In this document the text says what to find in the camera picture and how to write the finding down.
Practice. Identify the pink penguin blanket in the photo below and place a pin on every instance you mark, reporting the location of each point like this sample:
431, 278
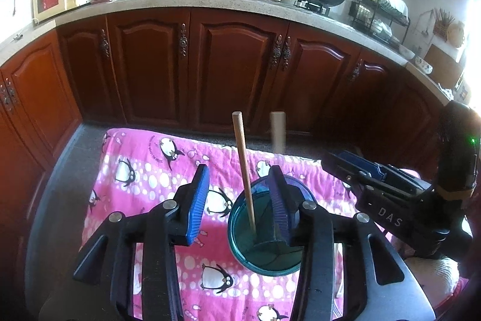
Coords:
150, 170

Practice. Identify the teal rimmed utensil holder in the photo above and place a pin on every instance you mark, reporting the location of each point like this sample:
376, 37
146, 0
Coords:
263, 261

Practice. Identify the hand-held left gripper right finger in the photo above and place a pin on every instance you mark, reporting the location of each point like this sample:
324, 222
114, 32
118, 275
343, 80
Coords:
280, 204

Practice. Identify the black dish rack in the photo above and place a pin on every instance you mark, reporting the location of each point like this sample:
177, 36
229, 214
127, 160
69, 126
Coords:
379, 16

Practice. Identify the wooden cutting board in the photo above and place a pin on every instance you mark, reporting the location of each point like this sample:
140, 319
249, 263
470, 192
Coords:
443, 67

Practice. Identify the small patterned bowl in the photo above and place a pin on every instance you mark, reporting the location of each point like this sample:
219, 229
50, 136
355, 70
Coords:
424, 65

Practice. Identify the person's right hand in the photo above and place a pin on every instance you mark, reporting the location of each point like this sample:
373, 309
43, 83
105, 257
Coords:
434, 279

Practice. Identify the brown kitchen base cabinets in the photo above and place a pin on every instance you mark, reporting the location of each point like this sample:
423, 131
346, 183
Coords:
233, 72

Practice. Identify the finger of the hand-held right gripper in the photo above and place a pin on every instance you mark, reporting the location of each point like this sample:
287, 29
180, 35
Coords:
347, 170
368, 163

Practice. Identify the white bowl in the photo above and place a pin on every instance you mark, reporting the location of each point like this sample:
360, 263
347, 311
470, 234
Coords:
407, 51

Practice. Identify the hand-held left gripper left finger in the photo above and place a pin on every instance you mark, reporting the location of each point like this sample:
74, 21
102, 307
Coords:
197, 208

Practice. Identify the wall chopstick basket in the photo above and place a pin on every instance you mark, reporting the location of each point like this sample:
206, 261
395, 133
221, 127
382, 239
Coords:
442, 25

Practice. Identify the round wooden board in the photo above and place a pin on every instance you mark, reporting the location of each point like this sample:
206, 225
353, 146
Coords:
456, 35

